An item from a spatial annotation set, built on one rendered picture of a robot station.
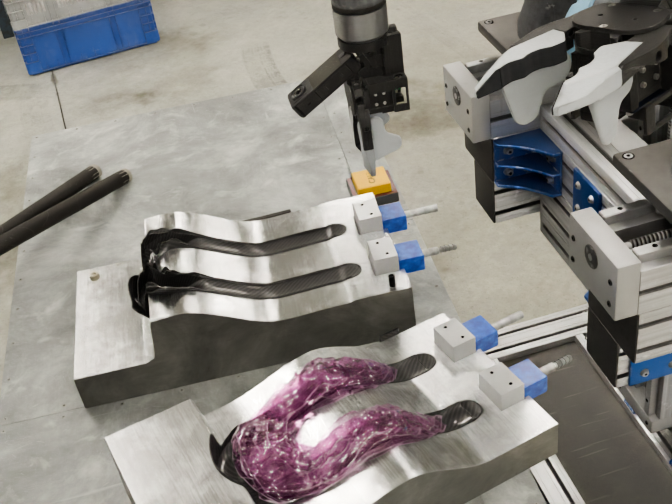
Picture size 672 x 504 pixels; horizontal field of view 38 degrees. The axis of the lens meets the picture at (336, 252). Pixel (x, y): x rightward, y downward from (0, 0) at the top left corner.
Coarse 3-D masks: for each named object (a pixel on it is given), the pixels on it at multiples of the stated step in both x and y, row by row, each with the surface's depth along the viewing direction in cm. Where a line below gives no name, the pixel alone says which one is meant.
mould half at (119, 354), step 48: (240, 240) 154; (336, 240) 151; (96, 288) 154; (336, 288) 142; (384, 288) 140; (96, 336) 145; (144, 336) 143; (192, 336) 137; (240, 336) 139; (288, 336) 141; (336, 336) 142; (96, 384) 139; (144, 384) 141
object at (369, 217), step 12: (360, 204) 153; (372, 204) 153; (396, 204) 154; (360, 216) 151; (372, 216) 150; (384, 216) 152; (396, 216) 152; (408, 216) 154; (360, 228) 151; (372, 228) 151; (396, 228) 153
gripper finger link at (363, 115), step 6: (360, 102) 137; (360, 108) 136; (360, 114) 137; (366, 114) 137; (360, 120) 137; (366, 120) 137; (360, 126) 138; (366, 126) 137; (366, 132) 138; (366, 138) 138; (366, 144) 139; (372, 144) 140; (366, 150) 140
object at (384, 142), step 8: (376, 120) 140; (376, 128) 140; (384, 128) 140; (360, 136) 140; (376, 136) 140; (384, 136) 141; (392, 136) 141; (376, 144) 141; (384, 144) 141; (392, 144) 141; (400, 144) 142; (368, 152) 140; (376, 152) 141; (384, 152) 142; (368, 160) 141; (368, 168) 143
